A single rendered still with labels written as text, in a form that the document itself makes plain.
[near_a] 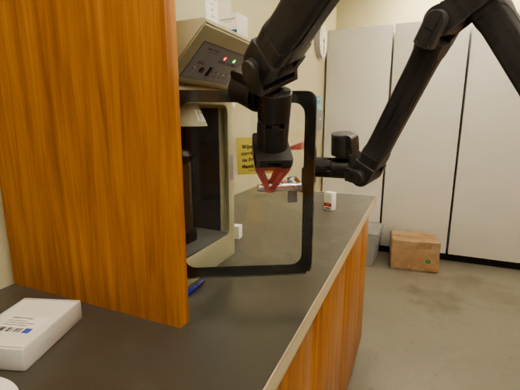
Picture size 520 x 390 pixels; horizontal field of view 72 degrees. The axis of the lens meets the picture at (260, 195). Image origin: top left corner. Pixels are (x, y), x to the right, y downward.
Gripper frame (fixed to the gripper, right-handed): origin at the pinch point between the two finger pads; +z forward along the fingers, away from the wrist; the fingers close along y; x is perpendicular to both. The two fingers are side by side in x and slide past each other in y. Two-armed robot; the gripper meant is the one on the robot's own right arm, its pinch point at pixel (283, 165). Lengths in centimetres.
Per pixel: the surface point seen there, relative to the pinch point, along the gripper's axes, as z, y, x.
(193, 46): 3.7, 26.5, 39.5
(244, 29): 3.5, 34.0, 18.4
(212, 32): 1.1, 29.2, 37.2
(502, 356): -90, -120, -125
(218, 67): 5.7, 24.4, 27.0
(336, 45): 43, 85, -270
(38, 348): 19, -24, 66
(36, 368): 18, -26, 67
